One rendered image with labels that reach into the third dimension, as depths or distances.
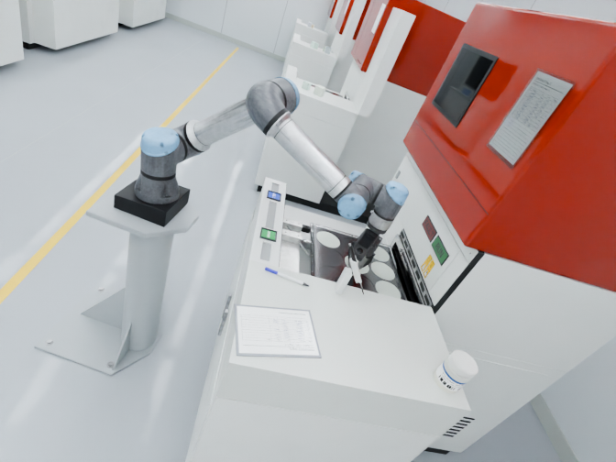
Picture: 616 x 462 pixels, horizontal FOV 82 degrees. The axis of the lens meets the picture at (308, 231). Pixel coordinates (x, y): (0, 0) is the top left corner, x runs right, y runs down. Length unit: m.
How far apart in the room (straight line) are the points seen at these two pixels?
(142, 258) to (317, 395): 0.89
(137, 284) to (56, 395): 0.57
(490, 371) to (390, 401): 0.74
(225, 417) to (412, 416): 0.48
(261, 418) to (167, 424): 0.85
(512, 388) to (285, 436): 1.03
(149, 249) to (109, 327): 0.69
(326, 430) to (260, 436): 0.18
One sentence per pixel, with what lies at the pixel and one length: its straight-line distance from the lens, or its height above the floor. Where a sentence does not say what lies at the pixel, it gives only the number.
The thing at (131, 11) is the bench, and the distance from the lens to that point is 7.28.
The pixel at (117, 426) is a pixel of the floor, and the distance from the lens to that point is 1.84.
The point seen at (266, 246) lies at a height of 0.96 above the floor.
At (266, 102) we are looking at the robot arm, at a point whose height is 1.37.
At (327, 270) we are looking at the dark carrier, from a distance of 1.27.
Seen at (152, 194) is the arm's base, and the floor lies 0.92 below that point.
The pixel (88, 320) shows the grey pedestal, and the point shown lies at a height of 0.01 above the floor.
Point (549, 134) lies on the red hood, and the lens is 1.05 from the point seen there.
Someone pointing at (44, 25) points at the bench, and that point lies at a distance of 5.36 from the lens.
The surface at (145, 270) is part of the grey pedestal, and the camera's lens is 1.57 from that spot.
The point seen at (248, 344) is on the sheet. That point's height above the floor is 0.97.
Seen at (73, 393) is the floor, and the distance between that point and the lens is 1.92.
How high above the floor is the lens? 1.67
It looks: 33 degrees down
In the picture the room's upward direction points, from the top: 24 degrees clockwise
